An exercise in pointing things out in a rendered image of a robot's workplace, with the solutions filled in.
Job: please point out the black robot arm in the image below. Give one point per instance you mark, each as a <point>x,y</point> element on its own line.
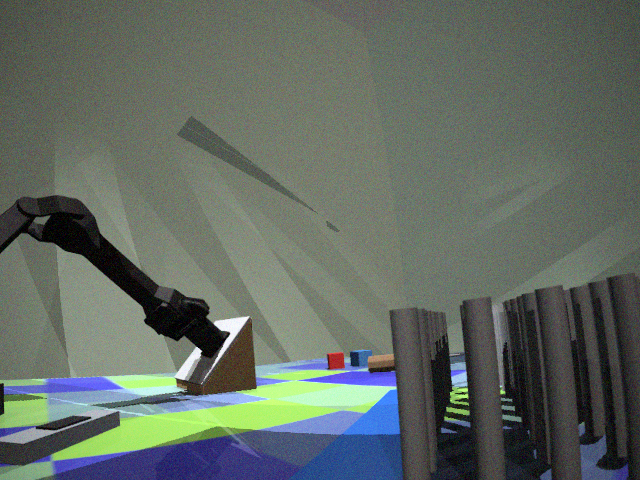
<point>74,228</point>

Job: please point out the blue cube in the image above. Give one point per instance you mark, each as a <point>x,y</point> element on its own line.
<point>360,357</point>

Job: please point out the red cube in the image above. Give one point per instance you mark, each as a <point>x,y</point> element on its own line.
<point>336,360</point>

